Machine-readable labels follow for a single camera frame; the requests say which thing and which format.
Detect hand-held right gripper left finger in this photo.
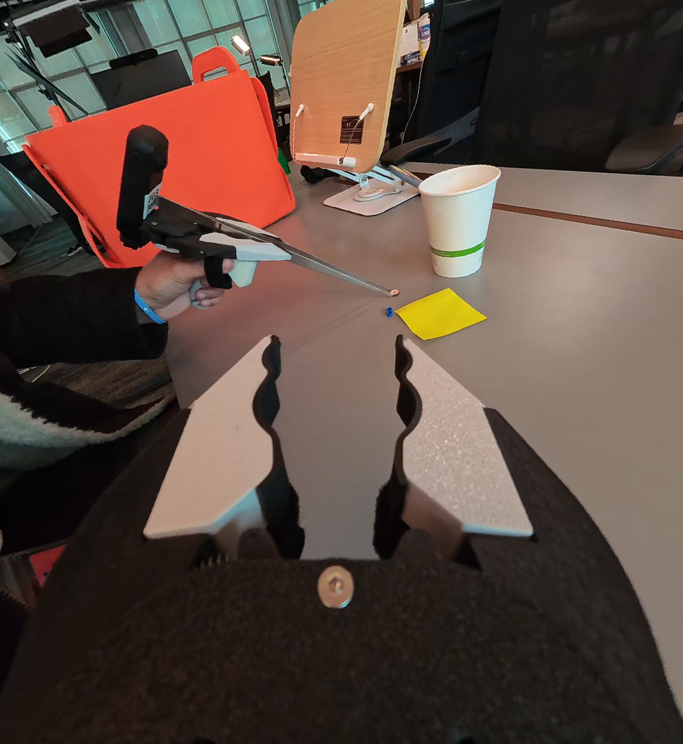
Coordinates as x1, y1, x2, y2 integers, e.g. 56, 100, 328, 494
143, 334, 305, 561

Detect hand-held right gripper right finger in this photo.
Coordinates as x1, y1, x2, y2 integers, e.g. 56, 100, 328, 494
373, 334, 535, 561

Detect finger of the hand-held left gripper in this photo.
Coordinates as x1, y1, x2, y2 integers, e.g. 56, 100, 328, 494
198, 231, 294, 264
212, 214, 282, 241

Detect long metal tweezers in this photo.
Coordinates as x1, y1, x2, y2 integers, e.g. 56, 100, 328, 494
158, 196, 399, 297

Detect white paper cup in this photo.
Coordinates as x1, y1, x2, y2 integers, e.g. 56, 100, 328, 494
418, 165, 502, 279

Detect person's left forearm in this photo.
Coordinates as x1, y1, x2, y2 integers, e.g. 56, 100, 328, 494
0, 267, 169, 374

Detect person's left hand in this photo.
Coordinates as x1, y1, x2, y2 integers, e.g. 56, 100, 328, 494
134, 250, 237, 324

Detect orange felt storage bin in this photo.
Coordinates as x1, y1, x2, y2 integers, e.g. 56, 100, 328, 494
23, 46, 297, 269

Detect black monitor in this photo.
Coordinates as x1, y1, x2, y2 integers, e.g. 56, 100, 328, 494
90, 49, 194, 112

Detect blue wristband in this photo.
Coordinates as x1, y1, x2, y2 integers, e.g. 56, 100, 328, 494
134, 288, 167, 325

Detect yellow sticky note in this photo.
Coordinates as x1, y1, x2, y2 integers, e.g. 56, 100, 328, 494
395, 288, 487, 341

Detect wooden book stand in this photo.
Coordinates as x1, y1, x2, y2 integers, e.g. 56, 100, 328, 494
289, 0, 423, 217

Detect black mesh office chair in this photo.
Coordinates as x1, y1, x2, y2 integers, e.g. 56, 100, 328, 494
475, 0, 683, 176
379, 0, 502, 171

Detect white wipes container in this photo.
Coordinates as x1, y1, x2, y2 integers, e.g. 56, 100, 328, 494
401, 14, 433, 66

